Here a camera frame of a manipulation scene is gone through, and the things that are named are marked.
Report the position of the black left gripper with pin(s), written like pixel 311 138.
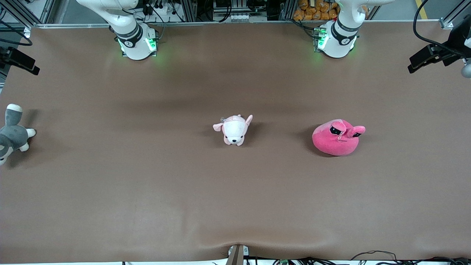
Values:
pixel 457 41

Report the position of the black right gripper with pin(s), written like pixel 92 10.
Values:
pixel 8 54

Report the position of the pink blob plush toy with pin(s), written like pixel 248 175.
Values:
pixel 333 145

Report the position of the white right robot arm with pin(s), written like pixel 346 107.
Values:
pixel 128 33

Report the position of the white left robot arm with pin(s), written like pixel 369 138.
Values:
pixel 340 36

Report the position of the orange toy pile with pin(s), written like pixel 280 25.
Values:
pixel 312 13

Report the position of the grey white husky plush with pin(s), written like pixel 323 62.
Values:
pixel 13 136

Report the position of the white power strip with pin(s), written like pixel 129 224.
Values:
pixel 241 17

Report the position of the white pink dog plush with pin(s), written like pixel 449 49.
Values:
pixel 235 130

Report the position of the aluminium corner bracket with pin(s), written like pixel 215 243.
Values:
pixel 446 24

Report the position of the aluminium frame post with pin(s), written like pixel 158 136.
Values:
pixel 189 11
pixel 289 10

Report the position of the aluminium table edge rail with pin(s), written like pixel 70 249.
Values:
pixel 239 23

